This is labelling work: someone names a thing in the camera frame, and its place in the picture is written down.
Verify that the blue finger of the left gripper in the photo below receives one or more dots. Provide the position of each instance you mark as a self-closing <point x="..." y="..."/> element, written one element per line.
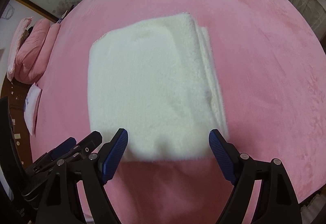
<point x="52" y="155"/>
<point x="79" y="153"/>

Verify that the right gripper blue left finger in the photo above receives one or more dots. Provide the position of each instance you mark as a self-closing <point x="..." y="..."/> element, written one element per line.
<point x="99" y="168"/>

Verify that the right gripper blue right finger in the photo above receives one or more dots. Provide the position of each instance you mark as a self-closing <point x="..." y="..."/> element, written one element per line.
<point x="239" y="169"/>

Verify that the white fluffy cardigan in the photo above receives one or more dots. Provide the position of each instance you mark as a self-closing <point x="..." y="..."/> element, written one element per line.
<point x="156" y="78"/>

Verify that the small white printed pillow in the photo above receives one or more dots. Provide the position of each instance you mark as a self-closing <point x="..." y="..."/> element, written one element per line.
<point x="31" y="106"/>

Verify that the brown wooden headboard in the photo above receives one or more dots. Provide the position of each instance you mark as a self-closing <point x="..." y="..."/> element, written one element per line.
<point x="16" y="93"/>

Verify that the pink pillow with lace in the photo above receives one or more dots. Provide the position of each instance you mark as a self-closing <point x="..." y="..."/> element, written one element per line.
<point x="15" y="45"/>

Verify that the folded pink quilt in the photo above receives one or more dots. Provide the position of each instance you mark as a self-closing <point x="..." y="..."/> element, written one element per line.
<point x="33" y="56"/>

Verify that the pink plush bed blanket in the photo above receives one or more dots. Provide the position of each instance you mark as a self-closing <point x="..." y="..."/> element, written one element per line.
<point x="269" y="63"/>

